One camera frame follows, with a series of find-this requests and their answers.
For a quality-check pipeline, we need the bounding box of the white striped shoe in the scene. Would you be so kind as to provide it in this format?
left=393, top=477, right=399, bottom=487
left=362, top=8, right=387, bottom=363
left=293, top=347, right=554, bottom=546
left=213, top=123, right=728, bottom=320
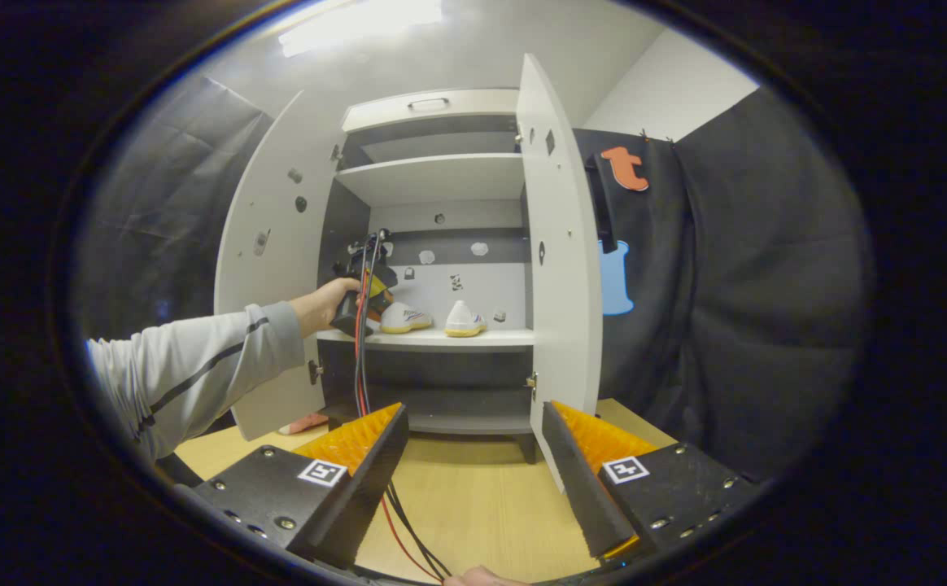
left=444, top=300, right=488, bottom=338
left=380, top=301, right=434, bottom=335

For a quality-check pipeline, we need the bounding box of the black cable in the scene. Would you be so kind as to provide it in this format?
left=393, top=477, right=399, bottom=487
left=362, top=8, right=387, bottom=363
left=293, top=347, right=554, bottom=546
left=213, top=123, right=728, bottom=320
left=358, top=232, right=454, bottom=580

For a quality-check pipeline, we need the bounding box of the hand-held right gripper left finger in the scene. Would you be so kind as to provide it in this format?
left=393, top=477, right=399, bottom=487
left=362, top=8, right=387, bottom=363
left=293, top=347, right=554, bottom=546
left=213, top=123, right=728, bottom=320
left=189, top=403, right=409, bottom=571

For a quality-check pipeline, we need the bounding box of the black backdrop cloth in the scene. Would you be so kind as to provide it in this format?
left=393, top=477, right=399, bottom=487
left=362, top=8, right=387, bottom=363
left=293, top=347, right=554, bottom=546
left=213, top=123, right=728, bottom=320
left=75, top=73, right=877, bottom=481

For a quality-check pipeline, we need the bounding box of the ceiling light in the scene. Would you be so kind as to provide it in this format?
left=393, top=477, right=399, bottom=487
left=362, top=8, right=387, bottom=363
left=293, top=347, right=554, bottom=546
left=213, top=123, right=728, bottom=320
left=278, top=0, right=446, bottom=58

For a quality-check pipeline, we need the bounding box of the green watermelon slice toy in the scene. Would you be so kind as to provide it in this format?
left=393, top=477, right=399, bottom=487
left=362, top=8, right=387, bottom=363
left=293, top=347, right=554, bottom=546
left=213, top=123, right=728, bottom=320
left=278, top=413, right=329, bottom=435

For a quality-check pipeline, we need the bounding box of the white shoe cabinet door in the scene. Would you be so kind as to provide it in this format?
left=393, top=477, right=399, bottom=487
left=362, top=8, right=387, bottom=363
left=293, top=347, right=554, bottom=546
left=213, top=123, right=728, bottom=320
left=516, top=53, right=604, bottom=493
left=213, top=90, right=344, bottom=440

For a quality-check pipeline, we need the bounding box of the black door handle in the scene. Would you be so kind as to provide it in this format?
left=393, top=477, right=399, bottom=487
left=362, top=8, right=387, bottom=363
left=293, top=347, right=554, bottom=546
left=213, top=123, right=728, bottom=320
left=586, top=155, right=619, bottom=255

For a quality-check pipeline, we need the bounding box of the white shoe cabinet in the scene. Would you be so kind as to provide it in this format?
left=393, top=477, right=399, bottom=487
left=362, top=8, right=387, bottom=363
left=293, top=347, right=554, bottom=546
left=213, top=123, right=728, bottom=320
left=213, top=53, right=604, bottom=493

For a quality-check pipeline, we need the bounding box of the white cabinet drawer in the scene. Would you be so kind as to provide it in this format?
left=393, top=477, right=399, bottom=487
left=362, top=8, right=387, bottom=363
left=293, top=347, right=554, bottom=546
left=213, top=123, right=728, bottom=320
left=341, top=88, right=519, bottom=133

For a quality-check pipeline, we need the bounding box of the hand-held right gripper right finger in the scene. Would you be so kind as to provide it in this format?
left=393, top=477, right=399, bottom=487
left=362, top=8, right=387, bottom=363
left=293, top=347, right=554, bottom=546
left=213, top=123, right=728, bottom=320
left=540, top=400, right=759, bottom=562

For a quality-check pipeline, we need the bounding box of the red cable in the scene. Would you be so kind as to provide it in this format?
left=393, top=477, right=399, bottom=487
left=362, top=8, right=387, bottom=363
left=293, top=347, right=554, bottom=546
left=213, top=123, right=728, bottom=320
left=353, top=269, right=442, bottom=583

